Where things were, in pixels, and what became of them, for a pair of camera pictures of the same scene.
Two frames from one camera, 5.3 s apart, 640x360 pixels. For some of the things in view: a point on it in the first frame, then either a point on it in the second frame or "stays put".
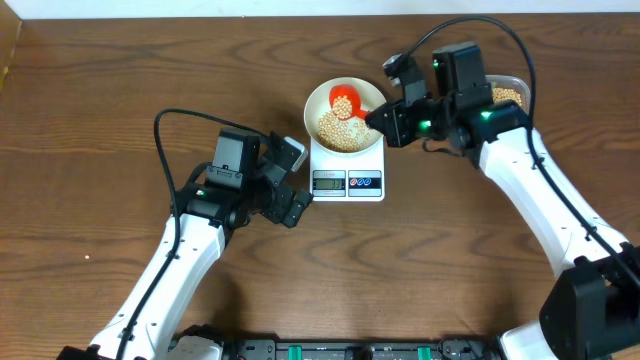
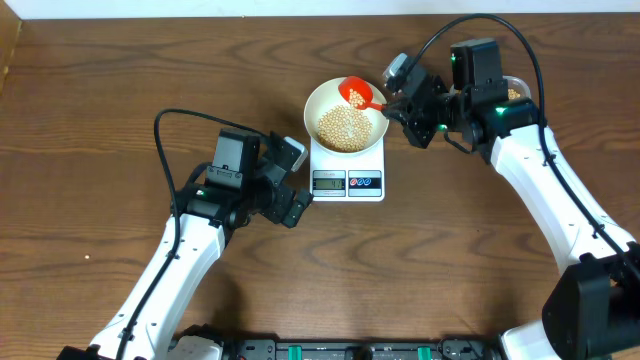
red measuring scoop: (352, 92) to (363, 89)
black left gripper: (275, 211) stays put
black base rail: (445, 349) stays put
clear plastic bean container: (509, 88) stays put
